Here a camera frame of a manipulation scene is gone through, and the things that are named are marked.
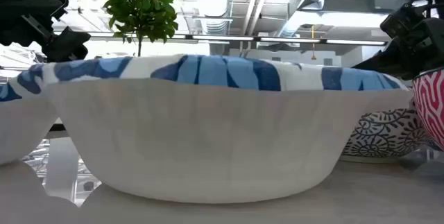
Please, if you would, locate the long linear light rail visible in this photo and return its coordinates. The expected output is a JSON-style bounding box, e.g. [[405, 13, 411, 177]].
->
[[51, 31, 388, 46]]

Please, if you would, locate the green leafy plant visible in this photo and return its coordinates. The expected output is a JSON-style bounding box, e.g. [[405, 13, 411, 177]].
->
[[100, 0, 180, 58]]

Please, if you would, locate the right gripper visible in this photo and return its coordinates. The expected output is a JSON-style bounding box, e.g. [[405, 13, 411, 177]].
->
[[352, 17, 444, 80]]

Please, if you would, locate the blue-rimmed white paper bowl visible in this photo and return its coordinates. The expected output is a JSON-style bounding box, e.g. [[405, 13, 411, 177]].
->
[[44, 53, 416, 205], [0, 62, 60, 166]]

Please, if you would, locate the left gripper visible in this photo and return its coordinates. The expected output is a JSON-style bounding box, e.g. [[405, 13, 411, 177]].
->
[[0, 0, 92, 62]]

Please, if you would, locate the yellow hanging pendant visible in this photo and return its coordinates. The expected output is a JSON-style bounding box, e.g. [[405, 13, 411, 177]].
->
[[309, 24, 318, 61]]

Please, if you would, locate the pink patterned small bowl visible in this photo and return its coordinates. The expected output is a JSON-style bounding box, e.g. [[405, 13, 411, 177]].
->
[[411, 67, 444, 152]]

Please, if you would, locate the black spiral patterned bowl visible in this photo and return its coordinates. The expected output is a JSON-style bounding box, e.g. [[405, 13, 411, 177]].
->
[[341, 107, 433, 164]]

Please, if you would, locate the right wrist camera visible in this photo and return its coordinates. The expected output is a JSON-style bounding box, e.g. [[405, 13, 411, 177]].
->
[[379, 1, 426, 40]]

